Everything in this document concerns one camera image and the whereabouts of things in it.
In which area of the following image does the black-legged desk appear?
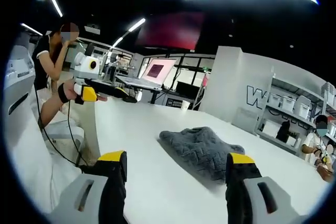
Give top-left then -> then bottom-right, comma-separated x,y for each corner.
114,76 -> 170,104

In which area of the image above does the black bag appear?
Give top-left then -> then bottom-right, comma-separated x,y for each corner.
275,120 -> 291,142

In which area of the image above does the grey towel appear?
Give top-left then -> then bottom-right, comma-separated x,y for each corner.
159,126 -> 246,187

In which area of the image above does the white partition with lettering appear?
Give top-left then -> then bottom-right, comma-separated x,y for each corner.
198,45 -> 274,136

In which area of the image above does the black cable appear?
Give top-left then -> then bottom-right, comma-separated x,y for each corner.
33,83 -> 79,167
67,101 -> 89,168

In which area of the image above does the white storage box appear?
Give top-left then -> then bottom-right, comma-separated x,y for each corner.
280,96 -> 296,112
267,93 -> 282,109
293,95 -> 312,120

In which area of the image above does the black monitor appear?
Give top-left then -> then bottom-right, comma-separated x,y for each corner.
175,80 -> 201,102

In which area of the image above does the white ceiling box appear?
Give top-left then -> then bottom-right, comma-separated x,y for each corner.
84,24 -> 101,36

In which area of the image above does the grey metal shelf unit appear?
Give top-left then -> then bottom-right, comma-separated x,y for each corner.
258,73 -> 336,156

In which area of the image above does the red overhead screen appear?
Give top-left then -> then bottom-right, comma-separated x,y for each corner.
134,11 -> 206,52

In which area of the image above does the open laptop with pink screen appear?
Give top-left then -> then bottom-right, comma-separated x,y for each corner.
115,57 -> 182,91

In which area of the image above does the white machine casing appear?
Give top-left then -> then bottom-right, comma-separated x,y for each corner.
3,33 -> 37,133

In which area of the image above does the person's left hand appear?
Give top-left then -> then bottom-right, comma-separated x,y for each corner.
58,80 -> 109,104

